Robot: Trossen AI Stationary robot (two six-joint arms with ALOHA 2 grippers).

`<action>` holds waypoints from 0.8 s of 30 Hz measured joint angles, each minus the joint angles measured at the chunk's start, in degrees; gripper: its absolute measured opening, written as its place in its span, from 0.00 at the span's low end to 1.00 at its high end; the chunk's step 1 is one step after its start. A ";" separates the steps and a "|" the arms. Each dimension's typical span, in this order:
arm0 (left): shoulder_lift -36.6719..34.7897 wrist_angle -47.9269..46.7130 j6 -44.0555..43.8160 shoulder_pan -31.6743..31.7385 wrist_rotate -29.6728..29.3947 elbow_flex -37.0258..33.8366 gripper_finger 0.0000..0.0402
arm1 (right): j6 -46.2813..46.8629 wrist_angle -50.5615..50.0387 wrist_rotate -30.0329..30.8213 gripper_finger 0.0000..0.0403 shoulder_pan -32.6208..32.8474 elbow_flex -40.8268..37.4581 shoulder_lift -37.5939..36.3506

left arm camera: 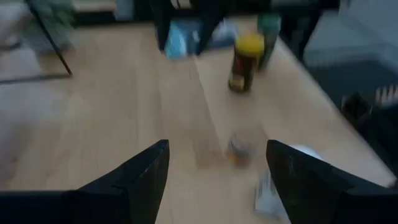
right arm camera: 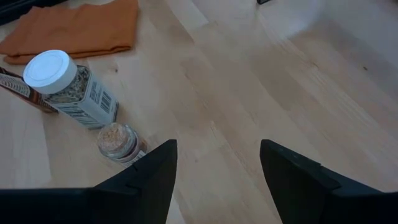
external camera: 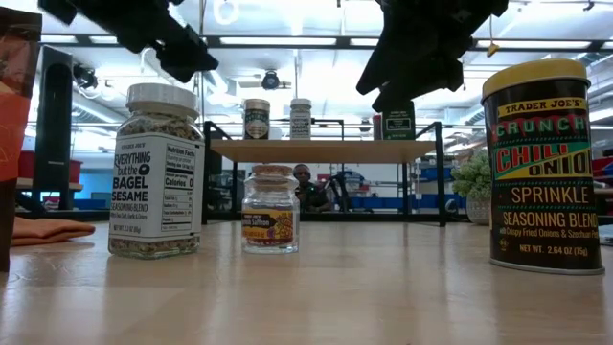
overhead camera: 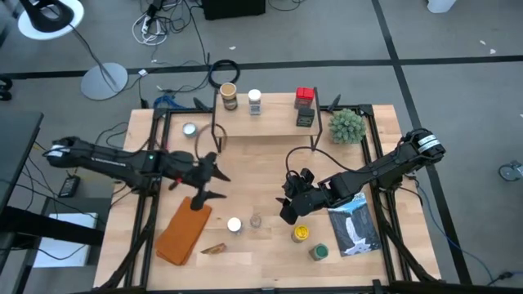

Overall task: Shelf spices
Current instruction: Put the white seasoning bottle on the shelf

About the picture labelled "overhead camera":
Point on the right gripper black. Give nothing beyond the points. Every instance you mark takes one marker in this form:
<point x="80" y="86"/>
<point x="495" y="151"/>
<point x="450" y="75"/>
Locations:
<point x="306" y="200"/>

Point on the white panel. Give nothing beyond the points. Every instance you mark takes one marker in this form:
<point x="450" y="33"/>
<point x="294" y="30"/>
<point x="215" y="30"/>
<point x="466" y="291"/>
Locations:
<point x="65" y="249"/>

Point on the black box on floor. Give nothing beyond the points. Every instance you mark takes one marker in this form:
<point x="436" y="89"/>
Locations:
<point x="233" y="8"/>

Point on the white-lid glass spice jar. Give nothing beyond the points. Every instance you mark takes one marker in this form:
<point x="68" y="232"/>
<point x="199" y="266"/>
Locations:
<point x="254" y="96"/>
<point x="234" y="224"/>

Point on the brown-lid spice jar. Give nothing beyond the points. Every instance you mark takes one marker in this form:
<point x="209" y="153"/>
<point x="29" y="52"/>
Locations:
<point x="229" y="90"/>

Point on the black metal rig frame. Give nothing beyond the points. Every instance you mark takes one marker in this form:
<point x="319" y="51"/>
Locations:
<point x="184" y="110"/>

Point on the wooden shelf with black legs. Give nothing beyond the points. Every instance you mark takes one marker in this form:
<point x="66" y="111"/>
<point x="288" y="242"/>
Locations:
<point x="274" y="122"/>

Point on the artificial green plant in pot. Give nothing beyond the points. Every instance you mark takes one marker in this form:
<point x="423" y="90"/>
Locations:
<point x="347" y="126"/>

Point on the waterfall picture book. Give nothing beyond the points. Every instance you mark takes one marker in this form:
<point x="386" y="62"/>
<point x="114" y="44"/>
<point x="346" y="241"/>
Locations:
<point x="355" y="232"/>

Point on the black power adapter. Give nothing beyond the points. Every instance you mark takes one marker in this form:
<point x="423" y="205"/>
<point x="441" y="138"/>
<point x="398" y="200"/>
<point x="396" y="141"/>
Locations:
<point x="68" y="186"/>

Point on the black chair wheel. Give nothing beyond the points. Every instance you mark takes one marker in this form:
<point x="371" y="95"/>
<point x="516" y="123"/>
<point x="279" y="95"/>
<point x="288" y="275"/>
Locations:
<point x="5" y="87"/>

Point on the red-lid spice tin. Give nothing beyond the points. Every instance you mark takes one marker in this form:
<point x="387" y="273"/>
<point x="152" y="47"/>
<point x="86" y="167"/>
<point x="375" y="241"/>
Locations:
<point x="304" y="96"/>

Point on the dark green spice box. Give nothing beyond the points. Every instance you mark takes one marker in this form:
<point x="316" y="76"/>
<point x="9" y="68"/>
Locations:
<point x="305" y="117"/>

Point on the small silver tin candle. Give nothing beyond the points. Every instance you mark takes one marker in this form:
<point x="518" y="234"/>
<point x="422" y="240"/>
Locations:
<point x="190" y="130"/>

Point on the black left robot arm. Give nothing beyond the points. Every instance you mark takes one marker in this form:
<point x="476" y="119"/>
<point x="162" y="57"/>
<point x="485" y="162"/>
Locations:
<point x="114" y="163"/>

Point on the small cork-stoppered saffron jar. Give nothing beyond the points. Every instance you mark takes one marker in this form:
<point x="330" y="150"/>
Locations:
<point x="256" y="221"/>

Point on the folded orange cloth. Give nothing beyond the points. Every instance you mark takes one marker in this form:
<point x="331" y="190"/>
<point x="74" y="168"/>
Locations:
<point x="181" y="234"/>

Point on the grey caster wheel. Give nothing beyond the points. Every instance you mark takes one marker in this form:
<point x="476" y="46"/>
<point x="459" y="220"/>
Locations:
<point x="508" y="172"/>

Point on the white floor lamp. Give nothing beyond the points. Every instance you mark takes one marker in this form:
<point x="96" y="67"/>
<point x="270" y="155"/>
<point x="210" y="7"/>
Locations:
<point x="104" y="81"/>

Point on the white floor object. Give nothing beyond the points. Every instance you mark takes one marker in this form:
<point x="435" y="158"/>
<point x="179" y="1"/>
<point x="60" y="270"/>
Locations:
<point x="441" y="5"/>

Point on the yellow-lid spice jar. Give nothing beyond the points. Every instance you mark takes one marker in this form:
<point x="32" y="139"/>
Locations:
<point x="301" y="232"/>

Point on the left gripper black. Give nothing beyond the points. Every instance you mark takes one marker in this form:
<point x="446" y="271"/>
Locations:
<point x="200" y="171"/>

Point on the green-lid spice jar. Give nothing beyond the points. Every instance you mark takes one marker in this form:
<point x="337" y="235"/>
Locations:
<point x="319" y="251"/>

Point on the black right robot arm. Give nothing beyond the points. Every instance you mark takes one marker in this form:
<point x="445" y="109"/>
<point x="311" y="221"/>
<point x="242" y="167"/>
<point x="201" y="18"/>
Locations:
<point x="388" y="163"/>

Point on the black support beam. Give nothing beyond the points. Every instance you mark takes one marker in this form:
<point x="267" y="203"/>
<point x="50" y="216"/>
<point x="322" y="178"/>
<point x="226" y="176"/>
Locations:
<point x="41" y="226"/>

